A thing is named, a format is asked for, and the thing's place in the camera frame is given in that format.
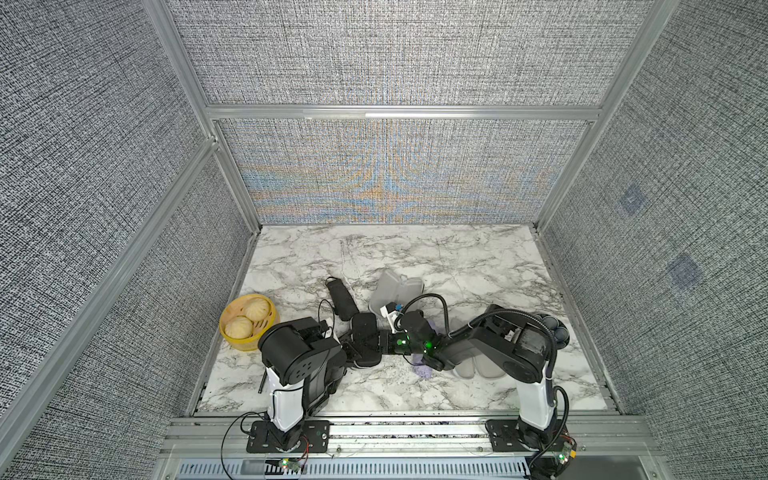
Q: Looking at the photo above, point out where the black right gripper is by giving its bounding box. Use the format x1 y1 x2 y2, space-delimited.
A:
358 332 425 359

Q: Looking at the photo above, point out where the lilac umbrella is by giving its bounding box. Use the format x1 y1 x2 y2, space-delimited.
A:
406 354 435 380

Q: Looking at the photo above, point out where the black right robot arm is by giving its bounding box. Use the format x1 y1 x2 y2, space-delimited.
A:
379 304 570 451

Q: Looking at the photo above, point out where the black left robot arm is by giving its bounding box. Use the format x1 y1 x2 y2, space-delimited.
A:
246 317 347 455

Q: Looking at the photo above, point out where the open grey umbrella case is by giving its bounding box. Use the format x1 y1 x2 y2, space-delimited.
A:
448 341 507 380
368 268 424 319

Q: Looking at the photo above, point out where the white steamed bun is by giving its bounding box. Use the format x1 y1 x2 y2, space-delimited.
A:
243 297 271 324
224 316 254 340

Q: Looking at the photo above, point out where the yellow bamboo steamer basket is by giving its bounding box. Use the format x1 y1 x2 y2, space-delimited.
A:
219 294 279 352

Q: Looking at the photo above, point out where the dark blue flower bowl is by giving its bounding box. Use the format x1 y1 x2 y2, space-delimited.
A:
537 312 571 350

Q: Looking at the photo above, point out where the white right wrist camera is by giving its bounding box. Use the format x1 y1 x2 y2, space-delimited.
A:
380 302 403 333

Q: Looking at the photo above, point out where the black left camera cable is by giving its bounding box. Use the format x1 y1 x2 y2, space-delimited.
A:
316 298 337 337

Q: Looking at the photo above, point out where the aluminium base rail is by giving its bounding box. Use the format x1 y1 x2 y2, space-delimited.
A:
151 411 673 479

